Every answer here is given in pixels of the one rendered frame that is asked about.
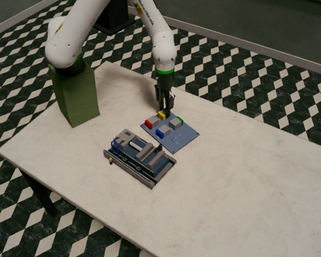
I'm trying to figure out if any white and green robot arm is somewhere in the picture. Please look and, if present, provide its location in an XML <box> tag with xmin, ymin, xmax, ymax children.
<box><xmin>44</xmin><ymin>0</ymin><xmax>177</xmax><ymax>83</ymax></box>

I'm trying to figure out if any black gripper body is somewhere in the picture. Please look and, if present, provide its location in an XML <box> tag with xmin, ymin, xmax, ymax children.
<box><xmin>157</xmin><ymin>81</ymin><xmax>172</xmax><ymax>96</ymax></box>

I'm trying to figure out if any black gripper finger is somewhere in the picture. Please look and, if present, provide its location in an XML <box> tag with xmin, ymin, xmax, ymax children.
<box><xmin>163</xmin><ymin>91</ymin><xmax>175</xmax><ymax>118</ymax></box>
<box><xmin>154</xmin><ymin>84</ymin><xmax>164</xmax><ymax>111</ymax></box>

